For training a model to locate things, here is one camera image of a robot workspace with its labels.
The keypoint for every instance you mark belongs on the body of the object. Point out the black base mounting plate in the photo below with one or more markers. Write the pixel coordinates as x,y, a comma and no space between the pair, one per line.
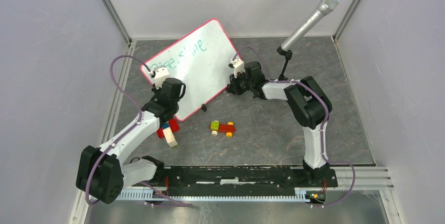
274,180

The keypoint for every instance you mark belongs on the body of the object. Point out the red toy car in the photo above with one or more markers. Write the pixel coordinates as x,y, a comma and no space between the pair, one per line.
216,127

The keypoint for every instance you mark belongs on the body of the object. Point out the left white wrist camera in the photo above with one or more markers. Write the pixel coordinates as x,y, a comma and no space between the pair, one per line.
159,75

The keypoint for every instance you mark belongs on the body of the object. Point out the red wooden block toy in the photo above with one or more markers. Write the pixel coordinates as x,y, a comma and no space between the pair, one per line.
167,131

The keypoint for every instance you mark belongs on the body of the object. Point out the black tripod microphone stand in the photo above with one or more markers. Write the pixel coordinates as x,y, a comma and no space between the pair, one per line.
288,56

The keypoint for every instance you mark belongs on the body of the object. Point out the grey slotted cable duct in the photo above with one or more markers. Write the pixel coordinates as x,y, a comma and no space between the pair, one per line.
146,194

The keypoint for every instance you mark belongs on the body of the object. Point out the silver microphone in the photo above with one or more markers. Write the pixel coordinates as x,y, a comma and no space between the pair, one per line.
323,8

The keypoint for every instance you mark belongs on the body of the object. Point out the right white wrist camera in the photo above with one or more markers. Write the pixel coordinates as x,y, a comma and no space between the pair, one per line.
238,66

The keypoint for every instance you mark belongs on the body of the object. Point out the pink framed whiteboard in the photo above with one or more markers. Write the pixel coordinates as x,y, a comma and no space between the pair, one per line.
200,60

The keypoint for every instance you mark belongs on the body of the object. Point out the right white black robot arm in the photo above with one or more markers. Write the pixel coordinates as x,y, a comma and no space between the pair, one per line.
307,101

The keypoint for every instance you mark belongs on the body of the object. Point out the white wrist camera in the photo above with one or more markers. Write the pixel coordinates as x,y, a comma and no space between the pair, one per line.
238,66
159,75

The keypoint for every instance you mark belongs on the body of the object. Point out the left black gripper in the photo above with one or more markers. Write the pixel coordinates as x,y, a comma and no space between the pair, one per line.
157,92

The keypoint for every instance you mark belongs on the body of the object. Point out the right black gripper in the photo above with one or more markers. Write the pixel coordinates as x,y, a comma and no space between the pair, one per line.
233,87

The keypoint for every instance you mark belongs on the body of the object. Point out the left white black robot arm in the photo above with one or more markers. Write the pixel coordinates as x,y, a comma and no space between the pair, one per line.
102,171

